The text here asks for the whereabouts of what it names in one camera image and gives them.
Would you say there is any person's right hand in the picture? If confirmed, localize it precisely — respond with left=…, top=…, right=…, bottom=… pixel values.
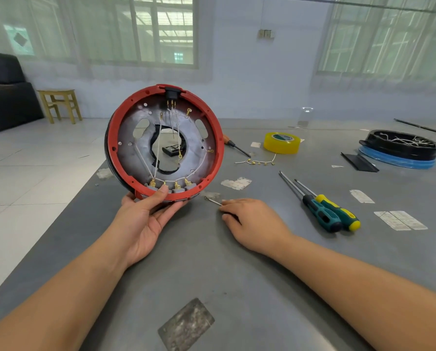
left=219, top=198, right=296, bottom=261

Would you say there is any person's left hand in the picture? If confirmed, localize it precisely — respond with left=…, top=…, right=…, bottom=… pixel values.
left=106, top=184, right=188, bottom=269

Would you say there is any white yellow wires bundle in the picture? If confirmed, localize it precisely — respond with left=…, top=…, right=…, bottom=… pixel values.
left=234, top=153, right=277, bottom=167

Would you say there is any short white wire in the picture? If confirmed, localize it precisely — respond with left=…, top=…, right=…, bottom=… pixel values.
left=133, top=143, right=154, bottom=183

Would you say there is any black metal round plate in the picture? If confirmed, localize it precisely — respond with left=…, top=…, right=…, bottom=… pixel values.
left=104, top=93, right=218, bottom=201

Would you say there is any dark green black screwdriver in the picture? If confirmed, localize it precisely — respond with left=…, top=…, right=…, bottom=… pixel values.
left=279, top=171, right=343, bottom=234

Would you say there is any red plastic ring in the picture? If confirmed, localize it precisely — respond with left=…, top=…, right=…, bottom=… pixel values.
left=107, top=83, right=225, bottom=201

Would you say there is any green yellow handle screwdriver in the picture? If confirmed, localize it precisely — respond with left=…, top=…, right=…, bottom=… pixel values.
left=294, top=178, right=361, bottom=233

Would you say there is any white branched wires harness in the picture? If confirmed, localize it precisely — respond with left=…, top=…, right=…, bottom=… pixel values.
left=153, top=107, right=215, bottom=189

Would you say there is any person's right forearm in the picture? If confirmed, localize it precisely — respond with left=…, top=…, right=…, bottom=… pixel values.
left=276, top=234, right=436, bottom=351

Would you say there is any person's left forearm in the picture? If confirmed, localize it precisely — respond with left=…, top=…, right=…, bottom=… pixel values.
left=0, top=234, right=131, bottom=351

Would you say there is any white torn tape patch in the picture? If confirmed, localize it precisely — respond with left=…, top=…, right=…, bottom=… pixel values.
left=220, top=177, right=253, bottom=191

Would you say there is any yellow tape roll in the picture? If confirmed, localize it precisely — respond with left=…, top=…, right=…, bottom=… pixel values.
left=263, top=132, right=301, bottom=155

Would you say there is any white label sticker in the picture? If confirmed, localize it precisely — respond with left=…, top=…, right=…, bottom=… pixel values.
left=349, top=189, right=375, bottom=204
left=389, top=211, right=429, bottom=231
left=373, top=211, right=412, bottom=232

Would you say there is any clear acrylic stand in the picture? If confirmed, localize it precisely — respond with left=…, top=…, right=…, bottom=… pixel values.
left=289, top=107, right=315, bottom=129

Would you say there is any black flat plate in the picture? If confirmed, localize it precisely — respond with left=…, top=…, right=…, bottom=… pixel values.
left=340, top=152, right=380, bottom=173

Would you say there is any black round housing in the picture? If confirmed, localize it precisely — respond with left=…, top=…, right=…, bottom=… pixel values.
left=359, top=130, right=436, bottom=161

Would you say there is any wooden stool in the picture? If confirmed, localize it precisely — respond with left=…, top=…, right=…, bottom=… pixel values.
left=37, top=89, right=83, bottom=125

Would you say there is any wide sheer curtain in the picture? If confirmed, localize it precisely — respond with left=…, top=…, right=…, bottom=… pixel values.
left=0, top=0, right=215, bottom=83

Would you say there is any narrow sheer curtain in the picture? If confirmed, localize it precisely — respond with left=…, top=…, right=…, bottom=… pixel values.
left=311, top=0, right=436, bottom=94

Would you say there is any black armchair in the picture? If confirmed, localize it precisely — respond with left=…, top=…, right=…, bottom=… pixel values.
left=0, top=51, right=45, bottom=135

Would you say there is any thin black rod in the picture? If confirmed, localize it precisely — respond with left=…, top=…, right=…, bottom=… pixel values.
left=393, top=118, right=436, bottom=137

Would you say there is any wide window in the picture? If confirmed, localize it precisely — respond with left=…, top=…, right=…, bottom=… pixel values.
left=4, top=0, right=198, bottom=68

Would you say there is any narrow window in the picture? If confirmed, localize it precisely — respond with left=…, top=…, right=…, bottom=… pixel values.
left=318, top=0, right=436, bottom=76

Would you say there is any wooden handle screwdriver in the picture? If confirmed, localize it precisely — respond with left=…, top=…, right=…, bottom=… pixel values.
left=222, top=134, right=252, bottom=158

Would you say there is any blue plastic ring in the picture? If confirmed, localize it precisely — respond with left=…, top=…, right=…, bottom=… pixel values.
left=358, top=146, right=436, bottom=170

